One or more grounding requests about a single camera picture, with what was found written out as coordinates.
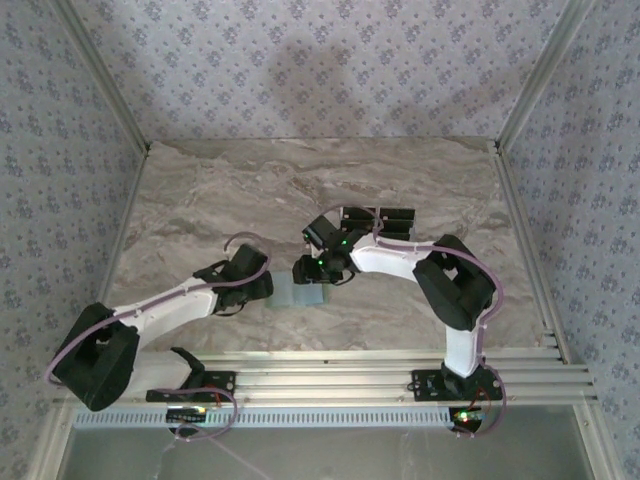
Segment green card holder wallet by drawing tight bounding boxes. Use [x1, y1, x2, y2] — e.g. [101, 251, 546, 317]
[264, 271, 333, 309]

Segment black tiered card stand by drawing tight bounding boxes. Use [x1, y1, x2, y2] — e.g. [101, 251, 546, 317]
[339, 204, 418, 244]

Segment small black circuit board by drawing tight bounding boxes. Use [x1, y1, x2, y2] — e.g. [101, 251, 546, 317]
[166, 406, 209, 426]
[448, 406, 487, 434]

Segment grey metal lower panel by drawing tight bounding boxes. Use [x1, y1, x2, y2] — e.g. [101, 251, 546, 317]
[59, 427, 589, 480]

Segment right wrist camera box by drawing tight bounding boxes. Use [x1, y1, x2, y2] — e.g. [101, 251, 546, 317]
[301, 212, 347, 251]

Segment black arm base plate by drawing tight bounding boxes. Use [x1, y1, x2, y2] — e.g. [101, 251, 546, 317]
[145, 370, 237, 404]
[410, 368, 504, 403]

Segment long aluminium extrusion rail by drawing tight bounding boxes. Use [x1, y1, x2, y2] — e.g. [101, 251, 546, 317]
[52, 348, 600, 407]

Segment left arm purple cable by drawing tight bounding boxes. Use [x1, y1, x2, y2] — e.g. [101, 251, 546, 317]
[45, 232, 271, 444]

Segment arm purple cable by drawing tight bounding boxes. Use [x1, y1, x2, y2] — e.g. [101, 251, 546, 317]
[45, 232, 271, 444]
[319, 204, 509, 441]

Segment white slotted cable duct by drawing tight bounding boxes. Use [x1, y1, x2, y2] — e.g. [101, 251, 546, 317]
[73, 405, 454, 430]

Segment aluminium table side rail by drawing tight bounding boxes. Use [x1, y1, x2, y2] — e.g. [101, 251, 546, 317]
[492, 144, 572, 365]
[74, 147, 151, 371]

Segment thin loose purple cable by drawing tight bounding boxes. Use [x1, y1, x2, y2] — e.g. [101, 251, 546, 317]
[207, 437, 274, 480]

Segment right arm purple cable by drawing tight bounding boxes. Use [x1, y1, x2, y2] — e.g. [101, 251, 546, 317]
[319, 204, 509, 441]

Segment short aluminium frame leg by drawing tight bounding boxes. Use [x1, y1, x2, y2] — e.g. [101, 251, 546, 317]
[574, 402, 619, 480]
[27, 404, 76, 480]

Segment slanted aluminium frame post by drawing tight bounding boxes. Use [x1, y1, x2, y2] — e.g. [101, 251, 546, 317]
[497, 0, 599, 151]
[49, 0, 153, 153]

